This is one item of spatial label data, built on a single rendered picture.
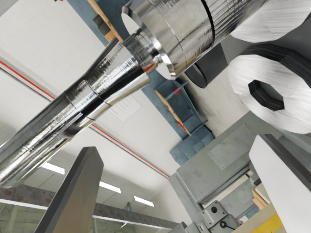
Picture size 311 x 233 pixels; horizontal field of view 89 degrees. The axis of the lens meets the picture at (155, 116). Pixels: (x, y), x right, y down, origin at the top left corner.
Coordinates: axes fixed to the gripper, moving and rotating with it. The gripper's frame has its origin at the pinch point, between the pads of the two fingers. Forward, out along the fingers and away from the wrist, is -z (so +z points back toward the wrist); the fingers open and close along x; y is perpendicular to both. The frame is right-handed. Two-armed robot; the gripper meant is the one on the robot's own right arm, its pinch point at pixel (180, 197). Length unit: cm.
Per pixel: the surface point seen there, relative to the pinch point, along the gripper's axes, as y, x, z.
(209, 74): 62, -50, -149
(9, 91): 137, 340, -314
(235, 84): 0.7, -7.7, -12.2
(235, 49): -2.9, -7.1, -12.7
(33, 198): 227, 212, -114
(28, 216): 484, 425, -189
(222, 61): 53, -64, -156
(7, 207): 428, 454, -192
